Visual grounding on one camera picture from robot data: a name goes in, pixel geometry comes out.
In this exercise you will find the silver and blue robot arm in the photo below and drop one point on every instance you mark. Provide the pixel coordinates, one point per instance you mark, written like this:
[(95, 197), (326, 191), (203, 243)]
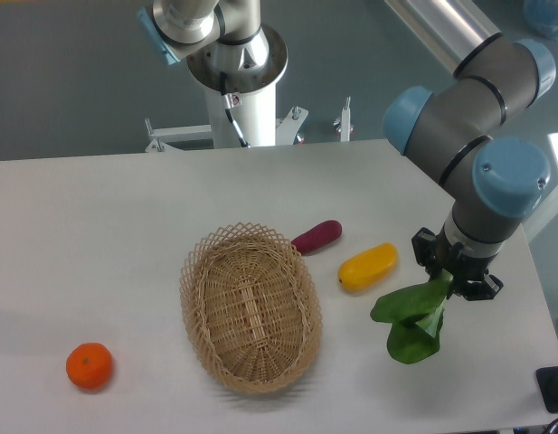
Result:
[(495, 183)]

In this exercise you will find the purple sweet potato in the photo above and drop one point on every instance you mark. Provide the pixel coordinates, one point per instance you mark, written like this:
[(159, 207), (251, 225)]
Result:
[(318, 237)]

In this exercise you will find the orange tangerine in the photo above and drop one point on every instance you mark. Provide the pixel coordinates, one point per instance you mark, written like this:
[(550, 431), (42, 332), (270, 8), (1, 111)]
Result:
[(89, 366)]

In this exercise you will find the yellow mango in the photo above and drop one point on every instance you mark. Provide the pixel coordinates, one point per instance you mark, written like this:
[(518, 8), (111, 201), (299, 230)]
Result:
[(367, 267)]

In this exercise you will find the white metal clamp post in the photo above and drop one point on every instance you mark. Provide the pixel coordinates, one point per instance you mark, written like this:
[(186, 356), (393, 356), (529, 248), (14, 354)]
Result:
[(343, 125)]

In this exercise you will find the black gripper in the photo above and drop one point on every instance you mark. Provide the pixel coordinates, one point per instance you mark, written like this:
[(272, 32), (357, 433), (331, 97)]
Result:
[(468, 274)]

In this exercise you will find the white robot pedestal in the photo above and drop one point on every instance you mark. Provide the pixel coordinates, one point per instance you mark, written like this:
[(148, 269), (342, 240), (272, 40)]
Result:
[(239, 81)]

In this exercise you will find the white metal frame bracket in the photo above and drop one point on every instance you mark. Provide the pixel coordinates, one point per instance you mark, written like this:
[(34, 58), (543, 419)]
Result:
[(179, 135)]

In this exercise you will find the green leafy vegetable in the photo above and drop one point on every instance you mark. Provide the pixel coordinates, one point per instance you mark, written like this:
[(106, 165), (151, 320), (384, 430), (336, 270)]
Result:
[(416, 315)]

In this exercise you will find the black device at table edge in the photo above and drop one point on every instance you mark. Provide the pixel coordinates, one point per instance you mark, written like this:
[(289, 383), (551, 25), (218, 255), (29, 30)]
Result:
[(547, 380)]

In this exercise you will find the woven wicker basket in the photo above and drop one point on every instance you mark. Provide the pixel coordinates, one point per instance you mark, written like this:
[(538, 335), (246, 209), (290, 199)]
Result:
[(250, 308)]

